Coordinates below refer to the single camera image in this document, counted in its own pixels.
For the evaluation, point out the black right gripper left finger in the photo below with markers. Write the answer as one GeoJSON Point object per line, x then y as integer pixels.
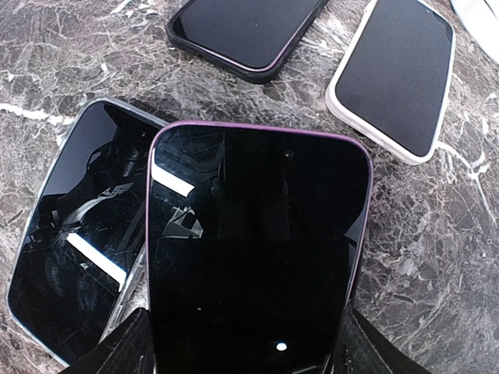
{"type": "Point", "coordinates": [127, 349]}

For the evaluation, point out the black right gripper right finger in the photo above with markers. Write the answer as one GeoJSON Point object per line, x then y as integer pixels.
{"type": "Point", "coordinates": [361, 348]}

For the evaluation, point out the black phone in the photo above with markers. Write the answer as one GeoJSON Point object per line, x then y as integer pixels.
{"type": "Point", "coordinates": [82, 249]}

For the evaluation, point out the white phone dark screen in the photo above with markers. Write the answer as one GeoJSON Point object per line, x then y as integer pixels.
{"type": "Point", "coordinates": [393, 81]}

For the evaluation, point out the white scalloped bowl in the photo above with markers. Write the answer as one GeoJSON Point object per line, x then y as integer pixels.
{"type": "Point", "coordinates": [480, 19]}

